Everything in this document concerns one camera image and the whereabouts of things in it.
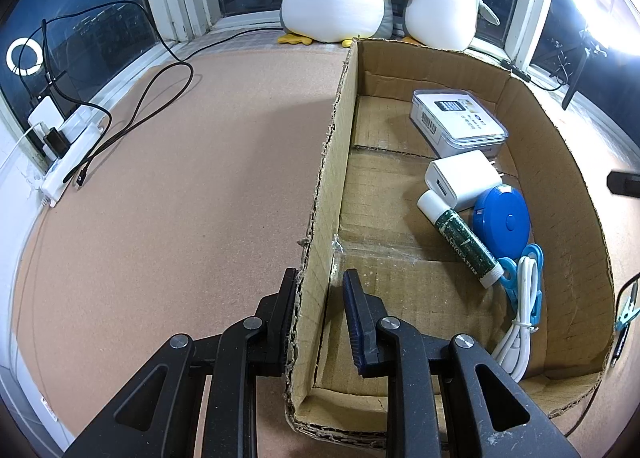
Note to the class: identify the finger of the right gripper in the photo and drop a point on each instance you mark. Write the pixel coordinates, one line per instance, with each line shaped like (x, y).
(624, 183)

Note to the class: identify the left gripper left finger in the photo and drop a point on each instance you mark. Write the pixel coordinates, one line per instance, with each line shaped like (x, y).
(270, 347)

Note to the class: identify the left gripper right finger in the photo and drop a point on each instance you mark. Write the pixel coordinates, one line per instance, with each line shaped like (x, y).
(369, 342)

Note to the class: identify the cardboard box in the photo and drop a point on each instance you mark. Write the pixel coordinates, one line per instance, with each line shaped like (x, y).
(404, 337)

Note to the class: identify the green white lip balm tube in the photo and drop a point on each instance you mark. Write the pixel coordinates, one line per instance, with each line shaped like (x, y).
(466, 244)

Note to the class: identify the blue round tape measure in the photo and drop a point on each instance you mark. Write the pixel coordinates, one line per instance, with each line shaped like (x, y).
(500, 220)

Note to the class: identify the white USB charger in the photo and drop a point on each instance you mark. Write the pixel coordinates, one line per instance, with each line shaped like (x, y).
(460, 179)

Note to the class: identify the clear plastic case with device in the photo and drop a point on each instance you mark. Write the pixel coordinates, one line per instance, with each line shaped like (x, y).
(454, 122)

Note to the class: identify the black pen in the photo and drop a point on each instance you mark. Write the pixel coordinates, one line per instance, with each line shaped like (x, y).
(625, 315)

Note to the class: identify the black tripod leg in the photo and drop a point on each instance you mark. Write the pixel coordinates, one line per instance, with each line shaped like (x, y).
(574, 79)

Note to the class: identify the white power strip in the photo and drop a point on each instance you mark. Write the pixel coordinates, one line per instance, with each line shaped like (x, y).
(83, 130)

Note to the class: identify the white wall charger plug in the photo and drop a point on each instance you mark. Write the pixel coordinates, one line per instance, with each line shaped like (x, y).
(44, 117)

